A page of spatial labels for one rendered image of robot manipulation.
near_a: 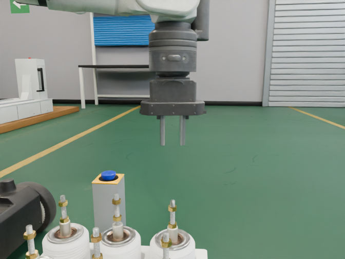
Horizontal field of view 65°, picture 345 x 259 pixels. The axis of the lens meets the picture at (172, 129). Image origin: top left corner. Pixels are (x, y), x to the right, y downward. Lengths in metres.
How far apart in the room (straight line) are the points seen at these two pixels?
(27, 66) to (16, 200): 3.24
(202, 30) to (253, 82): 4.96
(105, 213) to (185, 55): 0.49
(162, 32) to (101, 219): 0.53
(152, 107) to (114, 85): 5.20
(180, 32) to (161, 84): 0.09
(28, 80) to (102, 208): 3.44
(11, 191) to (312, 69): 5.21
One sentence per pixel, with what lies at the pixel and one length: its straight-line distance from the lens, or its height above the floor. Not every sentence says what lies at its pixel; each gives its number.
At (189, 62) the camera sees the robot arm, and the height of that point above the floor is 0.61.
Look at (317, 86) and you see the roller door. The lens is 5.67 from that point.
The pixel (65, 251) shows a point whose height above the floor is 0.24.
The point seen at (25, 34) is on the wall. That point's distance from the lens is 6.54.
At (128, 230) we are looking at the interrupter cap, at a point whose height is 0.25.
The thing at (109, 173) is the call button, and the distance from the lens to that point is 0.77.
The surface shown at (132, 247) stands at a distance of 0.61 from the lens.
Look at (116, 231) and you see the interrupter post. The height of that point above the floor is 0.27.
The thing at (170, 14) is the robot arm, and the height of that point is 0.69.
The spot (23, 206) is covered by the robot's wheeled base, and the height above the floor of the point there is 0.17.
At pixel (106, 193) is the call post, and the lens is 0.76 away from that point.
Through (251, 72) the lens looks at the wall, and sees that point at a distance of 5.45.
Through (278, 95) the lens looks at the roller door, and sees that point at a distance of 5.47.
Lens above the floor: 0.59
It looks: 11 degrees down
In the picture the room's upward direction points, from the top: straight up
